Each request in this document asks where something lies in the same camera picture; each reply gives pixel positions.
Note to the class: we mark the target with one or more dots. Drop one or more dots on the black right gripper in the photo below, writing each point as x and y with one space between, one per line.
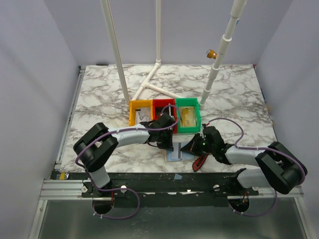
197 146

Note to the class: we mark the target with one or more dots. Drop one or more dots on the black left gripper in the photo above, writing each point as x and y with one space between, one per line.
169 145

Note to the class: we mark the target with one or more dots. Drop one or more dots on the silver card with magstripe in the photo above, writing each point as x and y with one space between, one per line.
179 153

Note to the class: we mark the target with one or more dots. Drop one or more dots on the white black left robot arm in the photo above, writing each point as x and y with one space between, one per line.
96 146

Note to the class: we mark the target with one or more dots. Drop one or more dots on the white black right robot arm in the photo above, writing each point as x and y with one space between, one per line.
276 166

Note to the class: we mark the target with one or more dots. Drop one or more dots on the gold card in green bin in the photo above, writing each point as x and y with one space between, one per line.
188 117

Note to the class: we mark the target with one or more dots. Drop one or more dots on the silver VIP card front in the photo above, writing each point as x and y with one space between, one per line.
143 114

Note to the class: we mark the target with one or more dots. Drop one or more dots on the red black utility knife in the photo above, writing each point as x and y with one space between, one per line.
198 163

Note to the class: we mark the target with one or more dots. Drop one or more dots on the red plastic bin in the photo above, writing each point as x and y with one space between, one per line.
159 104

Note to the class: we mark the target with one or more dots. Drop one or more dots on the green plastic bin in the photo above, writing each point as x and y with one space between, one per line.
188 102

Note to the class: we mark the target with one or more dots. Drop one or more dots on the yellow plastic bin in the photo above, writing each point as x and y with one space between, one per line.
137 105

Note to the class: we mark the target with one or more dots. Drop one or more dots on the orange knob on pipe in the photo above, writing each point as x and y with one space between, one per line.
211 54

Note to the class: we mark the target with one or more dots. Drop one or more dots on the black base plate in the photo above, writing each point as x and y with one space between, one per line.
169 189

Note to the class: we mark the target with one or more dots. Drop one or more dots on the white PVC pipe frame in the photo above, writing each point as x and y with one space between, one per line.
236 12

